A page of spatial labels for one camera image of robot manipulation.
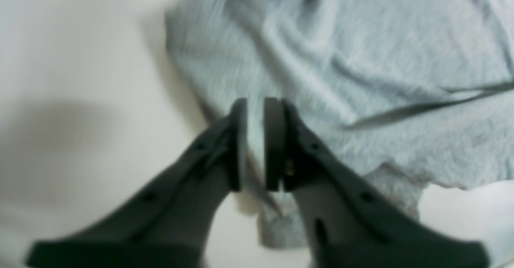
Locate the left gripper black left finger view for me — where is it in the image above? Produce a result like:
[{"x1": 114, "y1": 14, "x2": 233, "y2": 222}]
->
[{"x1": 25, "y1": 98, "x2": 247, "y2": 268}]

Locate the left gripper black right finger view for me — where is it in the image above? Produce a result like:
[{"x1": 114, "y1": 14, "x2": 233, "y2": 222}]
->
[{"x1": 264, "y1": 97, "x2": 490, "y2": 268}]

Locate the grey T-shirt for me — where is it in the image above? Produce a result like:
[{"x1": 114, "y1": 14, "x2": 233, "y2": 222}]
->
[{"x1": 165, "y1": 0, "x2": 513, "y2": 249}]

